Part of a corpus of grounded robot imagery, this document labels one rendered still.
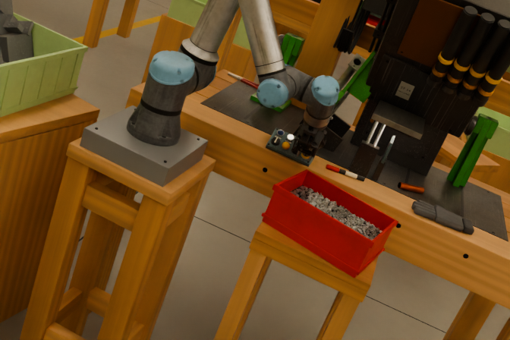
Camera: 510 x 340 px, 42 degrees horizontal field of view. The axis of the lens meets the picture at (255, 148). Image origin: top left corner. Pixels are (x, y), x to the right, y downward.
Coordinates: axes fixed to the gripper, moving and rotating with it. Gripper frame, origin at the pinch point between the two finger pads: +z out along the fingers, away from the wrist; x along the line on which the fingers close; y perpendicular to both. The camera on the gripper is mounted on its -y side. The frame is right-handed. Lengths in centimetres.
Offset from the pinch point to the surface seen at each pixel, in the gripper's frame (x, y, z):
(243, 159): -17.8, 7.3, 8.2
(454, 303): 92, -58, 156
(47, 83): -82, 19, -3
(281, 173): -4.6, 6.6, 7.2
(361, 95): 7.6, -29.0, -1.3
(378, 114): 15.4, -14.5, -12.5
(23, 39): -100, 6, 0
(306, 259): 14.0, 37.1, -6.9
